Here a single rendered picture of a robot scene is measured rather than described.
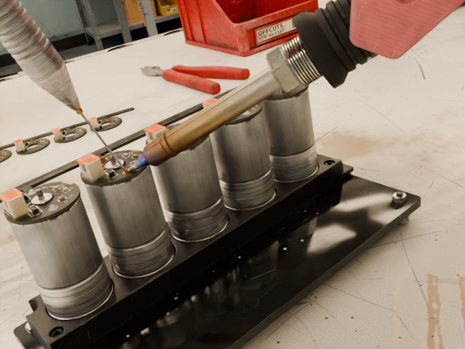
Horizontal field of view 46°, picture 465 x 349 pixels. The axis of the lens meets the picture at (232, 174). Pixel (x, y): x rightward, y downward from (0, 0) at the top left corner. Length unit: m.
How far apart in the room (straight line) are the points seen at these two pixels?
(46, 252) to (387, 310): 0.12
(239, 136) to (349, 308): 0.08
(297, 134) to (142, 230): 0.08
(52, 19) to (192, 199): 4.46
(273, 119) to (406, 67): 0.22
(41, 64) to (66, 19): 4.50
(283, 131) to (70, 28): 4.46
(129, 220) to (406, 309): 0.10
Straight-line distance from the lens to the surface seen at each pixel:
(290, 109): 0.23
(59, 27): 4.66
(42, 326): 0.21
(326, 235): 0.23
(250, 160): 0.22
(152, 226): 0.20
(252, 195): 0.23
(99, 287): 0.20
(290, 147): 0.24
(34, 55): 0.16
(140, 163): 0.19
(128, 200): 0.19
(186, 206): 0.21
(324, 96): 0.40
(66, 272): 0.19
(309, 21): 0.16
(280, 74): 0.16
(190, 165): 0.20
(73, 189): 0.19
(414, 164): 0.30
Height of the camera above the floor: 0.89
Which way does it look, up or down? 27 degrees down
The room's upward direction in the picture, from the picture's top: 11 degrees counter-clockwise
